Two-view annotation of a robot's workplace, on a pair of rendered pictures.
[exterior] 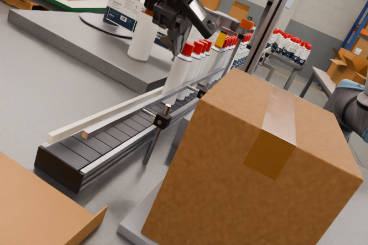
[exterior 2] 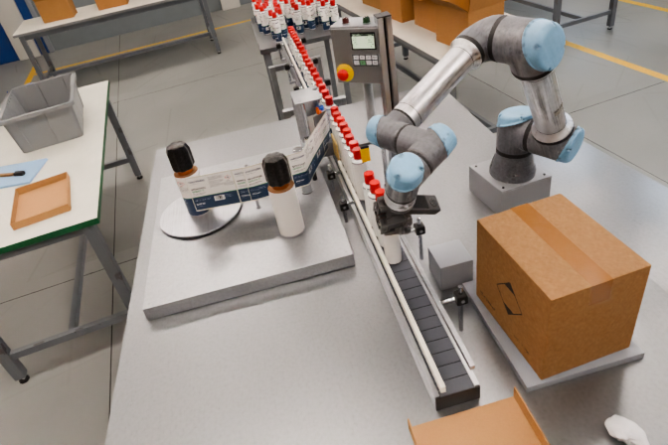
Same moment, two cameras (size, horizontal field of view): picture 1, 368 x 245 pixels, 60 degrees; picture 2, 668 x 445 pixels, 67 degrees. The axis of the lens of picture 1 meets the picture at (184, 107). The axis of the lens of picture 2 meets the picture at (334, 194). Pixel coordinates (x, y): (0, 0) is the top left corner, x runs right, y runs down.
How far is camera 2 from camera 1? 0.90 m
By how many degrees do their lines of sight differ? 22
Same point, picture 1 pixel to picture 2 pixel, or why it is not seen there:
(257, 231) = (608, 324)
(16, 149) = (411, 414)
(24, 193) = (468, 430)
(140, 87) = (347, 261)
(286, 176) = (613, 293)
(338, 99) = (511, 138)
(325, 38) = not seen: outside the picture
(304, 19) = not seen: outside the picture
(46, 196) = (476, 418)
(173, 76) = (394, 240)
